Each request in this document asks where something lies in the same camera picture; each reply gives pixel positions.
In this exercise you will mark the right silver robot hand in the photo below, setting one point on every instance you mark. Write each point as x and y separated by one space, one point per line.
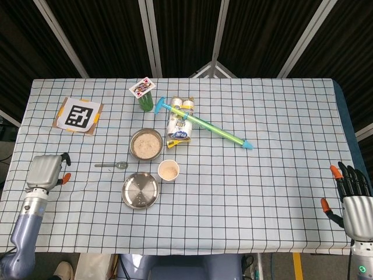
358 216

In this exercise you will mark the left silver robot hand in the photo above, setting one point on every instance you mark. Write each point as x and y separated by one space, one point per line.
43 172

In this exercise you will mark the metal spoon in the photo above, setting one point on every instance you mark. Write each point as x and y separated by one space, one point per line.
121 165

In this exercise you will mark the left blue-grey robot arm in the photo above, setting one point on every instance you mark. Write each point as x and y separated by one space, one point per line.
26 230

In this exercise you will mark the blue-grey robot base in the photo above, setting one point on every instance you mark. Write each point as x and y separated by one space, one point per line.
180 268

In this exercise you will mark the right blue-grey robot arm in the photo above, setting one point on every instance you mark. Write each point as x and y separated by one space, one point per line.
361 262

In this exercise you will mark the flat steel plate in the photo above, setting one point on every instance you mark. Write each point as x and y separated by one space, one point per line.
140 191

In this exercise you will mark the steel bowl with grain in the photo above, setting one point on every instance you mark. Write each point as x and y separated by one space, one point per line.
145 144

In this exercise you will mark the green cup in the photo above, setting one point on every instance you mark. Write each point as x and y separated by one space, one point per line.
145 103

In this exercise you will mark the white paper cup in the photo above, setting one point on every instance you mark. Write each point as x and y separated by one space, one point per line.
168 172

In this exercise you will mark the cardboard with fiducial marker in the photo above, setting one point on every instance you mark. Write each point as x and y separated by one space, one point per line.
77 116

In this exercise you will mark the beige shoe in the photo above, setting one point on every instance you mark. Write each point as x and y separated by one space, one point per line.
64 271

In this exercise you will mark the white plastic bag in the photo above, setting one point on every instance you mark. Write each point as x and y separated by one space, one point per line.
93 266

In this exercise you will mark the blue checked tablecloth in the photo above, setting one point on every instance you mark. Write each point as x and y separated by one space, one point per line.
233 204

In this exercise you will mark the playing card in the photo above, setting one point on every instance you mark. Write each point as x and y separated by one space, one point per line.
142 87

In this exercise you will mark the pack of yogurt bottles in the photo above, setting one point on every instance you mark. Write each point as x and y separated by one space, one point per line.
178 132

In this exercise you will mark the green blue water pump toy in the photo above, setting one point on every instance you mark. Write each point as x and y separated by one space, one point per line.
215 130

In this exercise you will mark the white metal screen foot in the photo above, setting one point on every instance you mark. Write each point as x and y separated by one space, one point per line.
214 70

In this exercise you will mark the black folding screen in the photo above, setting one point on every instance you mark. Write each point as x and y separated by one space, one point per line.
186 29

